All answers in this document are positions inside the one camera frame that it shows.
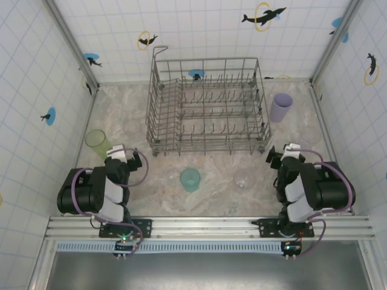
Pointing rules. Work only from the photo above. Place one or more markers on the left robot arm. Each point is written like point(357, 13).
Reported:
point(81, 193)

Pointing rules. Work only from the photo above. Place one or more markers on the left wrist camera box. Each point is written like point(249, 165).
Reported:
point(116, 152)

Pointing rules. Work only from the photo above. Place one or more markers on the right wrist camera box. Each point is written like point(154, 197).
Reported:
point(293, 151)

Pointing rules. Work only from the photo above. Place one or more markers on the aluminium corner post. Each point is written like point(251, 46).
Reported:
point(74, 45)
point(325, 60)

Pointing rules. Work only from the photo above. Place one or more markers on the teal textured plastic cup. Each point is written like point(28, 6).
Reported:
point(190, 179)

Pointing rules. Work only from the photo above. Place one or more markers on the aluminium wall base strip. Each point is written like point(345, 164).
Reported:
point(127, 83)

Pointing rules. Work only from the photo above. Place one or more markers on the aluminium frame bar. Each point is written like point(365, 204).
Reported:
point(42, 266)
point(370, 266)

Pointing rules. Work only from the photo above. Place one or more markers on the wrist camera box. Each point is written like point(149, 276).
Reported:
point(293, 151)
point(116, 152)

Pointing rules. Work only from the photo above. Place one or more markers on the dolphin sticker blue circle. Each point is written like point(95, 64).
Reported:
point(337, 21)
point(90, 56)
point(51, 114)
point(195, 73)

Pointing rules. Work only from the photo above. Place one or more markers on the purple plastic cup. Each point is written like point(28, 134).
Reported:
point(279, 111)

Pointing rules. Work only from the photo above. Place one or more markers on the grey metal panel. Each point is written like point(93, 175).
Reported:
point(211, 272)

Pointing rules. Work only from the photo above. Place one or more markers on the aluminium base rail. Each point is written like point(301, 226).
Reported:
point(205, 226)

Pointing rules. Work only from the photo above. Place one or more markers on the aluminium side rail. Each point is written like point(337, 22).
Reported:
point(88, 117)
point(321, 108)

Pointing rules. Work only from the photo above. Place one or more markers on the green glass cup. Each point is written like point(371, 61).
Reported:
point(95, 140)

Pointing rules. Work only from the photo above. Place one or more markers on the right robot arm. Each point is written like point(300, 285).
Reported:
point(329, 190)

